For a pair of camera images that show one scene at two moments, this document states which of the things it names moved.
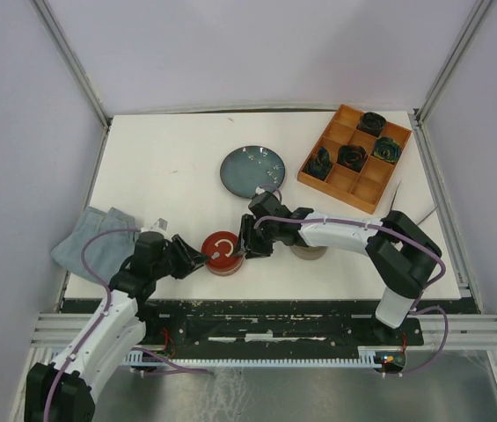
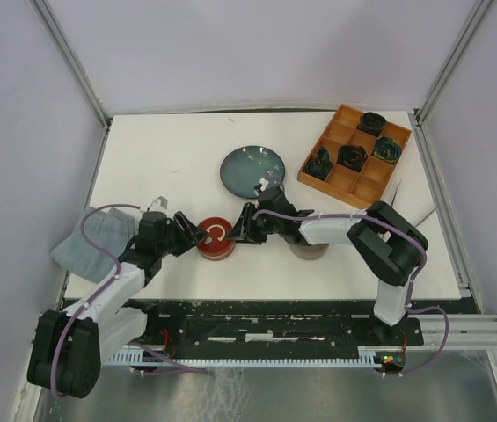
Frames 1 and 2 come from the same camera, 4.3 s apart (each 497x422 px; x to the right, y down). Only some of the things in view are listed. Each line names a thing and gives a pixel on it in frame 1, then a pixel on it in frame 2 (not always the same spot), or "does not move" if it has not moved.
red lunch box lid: (221, 250) → (215, 243)
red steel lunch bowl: (223, 272) → (215, 258)
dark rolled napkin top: (371, 122) does not move
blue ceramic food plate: (247, 168) does not move
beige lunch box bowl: (308, 253) does not move
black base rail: (267, 326) does not move
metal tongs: (394, 199) does not move
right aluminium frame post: (459, 46) does not move
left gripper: (191, 259) → (190, 237)
